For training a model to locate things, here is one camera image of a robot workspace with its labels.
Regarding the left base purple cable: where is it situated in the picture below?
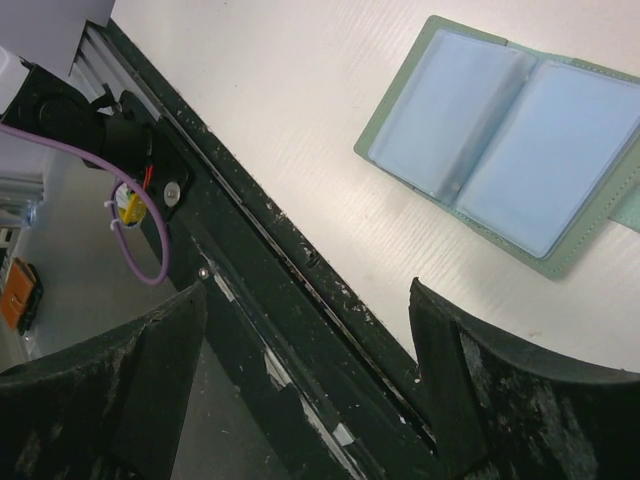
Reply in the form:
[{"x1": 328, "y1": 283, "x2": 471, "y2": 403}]
[{"x1": 0, "y1": 122, "x2": 171, "y2": 287}]

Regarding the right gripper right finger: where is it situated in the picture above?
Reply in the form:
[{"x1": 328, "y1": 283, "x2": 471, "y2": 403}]
[{"x1": 409, "y1": 280, "x2": 639, "y2": 479}]

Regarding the grey-green card holder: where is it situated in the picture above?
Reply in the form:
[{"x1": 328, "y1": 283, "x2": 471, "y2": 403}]
[{"x1": 353, "y1": 14, "x2": 640, "y2": 282}]

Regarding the blue card sleeve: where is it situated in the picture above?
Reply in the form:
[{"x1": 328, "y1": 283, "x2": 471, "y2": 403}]
[{"x1": 368, "y1": 28, "x2": 640, "y2": 260}]

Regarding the orange leather case in background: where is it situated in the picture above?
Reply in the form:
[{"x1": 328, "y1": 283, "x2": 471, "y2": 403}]
[{"x1": 1, "y1": 258, "x2": 44, "y2": 335}]

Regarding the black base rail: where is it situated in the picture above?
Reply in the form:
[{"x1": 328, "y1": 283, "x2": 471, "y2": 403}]
[{"x1": 78, "y1": 24, "x2": 444, "y2": 479}]

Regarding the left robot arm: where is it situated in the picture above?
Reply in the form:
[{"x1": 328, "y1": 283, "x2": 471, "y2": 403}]
[{"x1": 1, "y1": 59, "x2": 191, "y2": 221}]

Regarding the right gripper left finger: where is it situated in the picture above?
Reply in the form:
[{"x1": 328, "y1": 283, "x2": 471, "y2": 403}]
[{"x1": 1, "y1": 282, "x2": 207, "y2": 479}]

